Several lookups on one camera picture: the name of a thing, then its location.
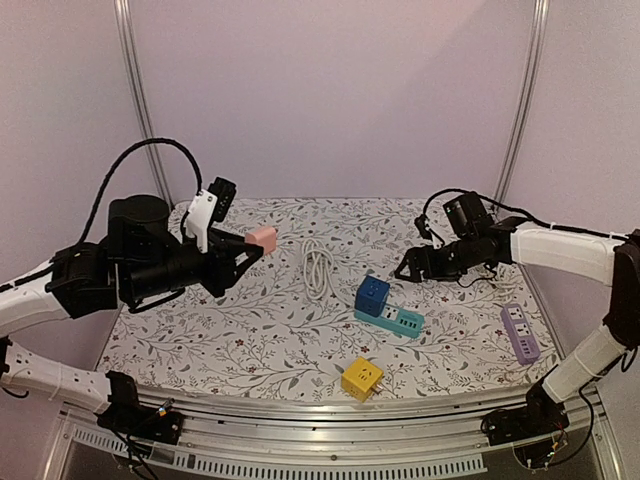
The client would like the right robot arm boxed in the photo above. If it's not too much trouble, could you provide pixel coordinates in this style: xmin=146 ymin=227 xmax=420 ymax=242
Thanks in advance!
xmin=394 ymin=188 xmax=639 ymax=436

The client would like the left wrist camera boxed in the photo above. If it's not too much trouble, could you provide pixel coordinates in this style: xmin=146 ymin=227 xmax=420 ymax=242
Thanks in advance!
xmin=181 ymin=177 xmax=237 ymax=254

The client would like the pink plug adapter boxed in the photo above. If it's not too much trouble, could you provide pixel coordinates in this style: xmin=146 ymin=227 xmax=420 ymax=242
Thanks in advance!
xmin=244 ymin=226 xmax=277 ymax=255

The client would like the right aluminium frame post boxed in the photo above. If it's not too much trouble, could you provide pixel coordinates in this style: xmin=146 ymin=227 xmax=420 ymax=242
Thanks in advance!
xmin=494 ymin=0 xmax=551 ymax=202

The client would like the yellow cube socket adapter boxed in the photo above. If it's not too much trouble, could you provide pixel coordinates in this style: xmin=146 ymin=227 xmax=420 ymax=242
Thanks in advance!
xmin=341 ymin=357 xmax=384 ymax=403

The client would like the teal power strip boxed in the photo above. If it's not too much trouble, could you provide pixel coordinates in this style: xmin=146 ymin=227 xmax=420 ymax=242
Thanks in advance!
xmin=354 ymin=305 xmax=425 ymax=339

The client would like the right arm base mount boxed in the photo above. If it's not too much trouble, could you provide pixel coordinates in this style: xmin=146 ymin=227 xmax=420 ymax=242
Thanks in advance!
xmin=480 ymin=400 xmax=569 ymax=446

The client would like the left aluminium frame post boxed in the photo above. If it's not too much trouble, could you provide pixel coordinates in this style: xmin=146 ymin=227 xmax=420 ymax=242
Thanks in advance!
xmin=113 ymin=0 xmax=175 ymax=207

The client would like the aluminium front rail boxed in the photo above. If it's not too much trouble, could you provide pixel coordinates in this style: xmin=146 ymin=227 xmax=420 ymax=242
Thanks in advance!
xmin=44 ymin=389 xmax=640 ymax=480

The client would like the blue cube socket adapter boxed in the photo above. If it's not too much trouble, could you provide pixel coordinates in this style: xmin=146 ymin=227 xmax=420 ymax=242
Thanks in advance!
xmin=354 ymin=275 xmax=391 ymax=317

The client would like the purple power strip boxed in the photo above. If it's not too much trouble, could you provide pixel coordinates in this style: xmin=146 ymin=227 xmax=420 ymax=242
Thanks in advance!
xmin=500 ymin=304 xmax=540 ymax=365

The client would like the floral table mat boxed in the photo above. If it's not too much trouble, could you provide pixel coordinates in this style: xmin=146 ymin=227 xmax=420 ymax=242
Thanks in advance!
xmin=98 ymin=199 xmax=559 ymax=403

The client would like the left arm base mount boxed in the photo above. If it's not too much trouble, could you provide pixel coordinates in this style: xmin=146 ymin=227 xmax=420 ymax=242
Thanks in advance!
xmin=96 ymin=400 xmax=185 ymax=445

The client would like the aluminium frame post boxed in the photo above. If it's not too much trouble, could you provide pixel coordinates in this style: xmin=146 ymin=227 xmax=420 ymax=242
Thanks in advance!
xmin=494 ymin=0 xmax=551 ymax=202
xmin=113 ymin=0 xmax=175 ymax=207

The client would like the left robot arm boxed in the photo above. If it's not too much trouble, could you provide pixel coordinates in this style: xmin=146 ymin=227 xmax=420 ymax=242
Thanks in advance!
xmin=1 ymin=138 xmax=264 ymax=434

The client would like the white cable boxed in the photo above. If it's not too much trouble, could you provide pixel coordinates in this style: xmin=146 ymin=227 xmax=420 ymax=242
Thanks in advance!
xmin=299 ymin=238 xmax=361 ymax=303

